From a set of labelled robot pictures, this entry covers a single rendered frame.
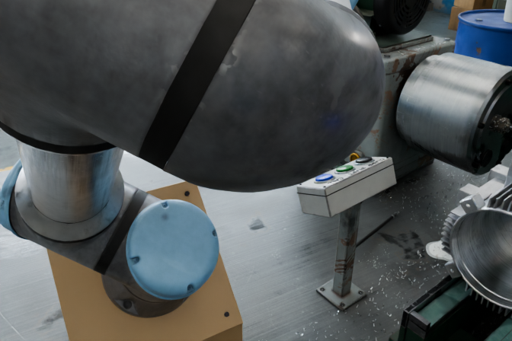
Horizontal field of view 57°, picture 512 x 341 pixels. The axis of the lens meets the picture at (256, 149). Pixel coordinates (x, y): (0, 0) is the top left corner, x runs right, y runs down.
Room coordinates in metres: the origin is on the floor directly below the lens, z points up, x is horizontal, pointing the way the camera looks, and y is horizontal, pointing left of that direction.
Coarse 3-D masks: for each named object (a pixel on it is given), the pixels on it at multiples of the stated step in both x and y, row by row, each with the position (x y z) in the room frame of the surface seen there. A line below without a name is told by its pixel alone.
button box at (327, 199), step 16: (384, 160) 0.72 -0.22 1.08; (336, 176) 0.69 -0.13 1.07; (352, 176) 0.67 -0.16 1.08; (368, 176) 0.69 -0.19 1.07; (384, 176) 0.71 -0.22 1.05; (304, 192) 0.66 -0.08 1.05; (320, 192) 0.63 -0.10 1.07; (336, 192) 0.64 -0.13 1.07; (352, 192) 0.66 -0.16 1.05; (368, 192) 0.68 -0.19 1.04; (304, 208) 0.66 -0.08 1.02; (320, 208) 0.63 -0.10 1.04; (336, 208) 0.63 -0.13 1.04
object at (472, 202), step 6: (468, 198) 0.59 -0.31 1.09; (474, 198) 0.58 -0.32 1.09; (480, 198) 0.59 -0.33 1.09; (462, 204) 0.59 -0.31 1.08; (468, 204) 0.59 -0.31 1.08; (474, 204) 0.58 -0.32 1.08; (480, 204) 0.58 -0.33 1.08; (468, 210) 0.58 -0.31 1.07; (474, 210) 0.58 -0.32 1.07; (450, 264) 0.59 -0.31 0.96; (450, 270) 0.59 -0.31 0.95; (456, 270) 0.58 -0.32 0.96; (456, 276) 0.58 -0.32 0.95
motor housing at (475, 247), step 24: (504, 192) 0.59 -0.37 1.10; (456, 216) 0.60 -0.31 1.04; (480, 216) 0.65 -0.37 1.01; (504, 216) 0.69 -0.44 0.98; (456, 240) 0.60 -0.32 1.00; (480, 240) 0.63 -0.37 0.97; (504, 240) 0.66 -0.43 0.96; (456, 264) 0.58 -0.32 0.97; (480, 264) 0.60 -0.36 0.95; (504, 264) 0.61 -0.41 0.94; (480, 288) 0.55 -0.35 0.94; (504, 288) 0.55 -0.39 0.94
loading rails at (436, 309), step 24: (432, 288) 0.57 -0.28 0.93; (456, 288) 0.58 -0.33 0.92; (408, 312) 0.52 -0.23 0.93; (432, 312) 0.53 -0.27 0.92; (456, 312) 0.55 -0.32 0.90; (480, 312) 0.61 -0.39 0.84; (408, 336) 0.51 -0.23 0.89; (432, 336) 0.51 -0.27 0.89; (456, 336) 0.55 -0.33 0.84; (504, 336) 0.48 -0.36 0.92
